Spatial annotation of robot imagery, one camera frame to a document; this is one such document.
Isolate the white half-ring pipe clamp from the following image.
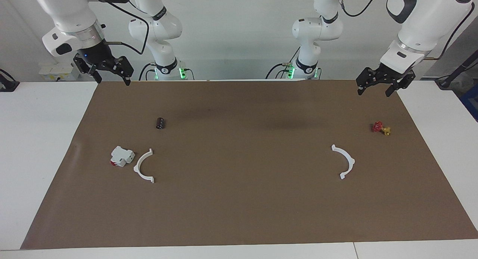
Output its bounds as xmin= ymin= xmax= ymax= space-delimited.
xmin=134 ymin=149 xmax=155 ymax=184
xmin=332 ymin=144 xmax=356 ymax=180

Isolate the red and yellow valve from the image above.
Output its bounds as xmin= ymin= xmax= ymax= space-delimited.
xmin=371 ymin=121 xmax=391 ymax=136

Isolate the white circuit breaker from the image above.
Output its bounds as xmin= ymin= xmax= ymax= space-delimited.
xmin=111 ymin=146 xmax=135 ymax=167

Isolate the blue crate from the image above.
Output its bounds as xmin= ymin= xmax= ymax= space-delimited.
xmin=460 ymin=84 xmax=478 ymax=122

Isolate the brown paper table mat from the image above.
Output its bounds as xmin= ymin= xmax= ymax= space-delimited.
xmin=21 ymin=80 xmax=478 ymax=249

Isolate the black base power cable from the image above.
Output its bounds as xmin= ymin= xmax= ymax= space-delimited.
xmin=266 ymin=46 xmax=300 ymax=79
xmin=139 ymin=63 xmax=155 ymax=81

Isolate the white wall socket box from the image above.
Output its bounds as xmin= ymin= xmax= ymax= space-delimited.
xmin=38 ymin=62 xmax=80 ymax=81

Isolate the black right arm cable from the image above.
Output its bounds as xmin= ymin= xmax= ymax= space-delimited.
xmin=95 ymin=0 xmax=150 ymax=55

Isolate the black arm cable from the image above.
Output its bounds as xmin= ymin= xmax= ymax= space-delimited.
xmin=95 ymin=0 xmax=150 ymax=55
xmin=336 ymin=0 xmax=475 ymax=61

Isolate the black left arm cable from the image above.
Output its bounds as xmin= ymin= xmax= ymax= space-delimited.
xmin=336 ymin=0 xmax=475 ymax=61

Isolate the black clamp mount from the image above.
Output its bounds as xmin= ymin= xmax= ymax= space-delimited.
xmin=0 ymin=69 xmax=20 ymax=92

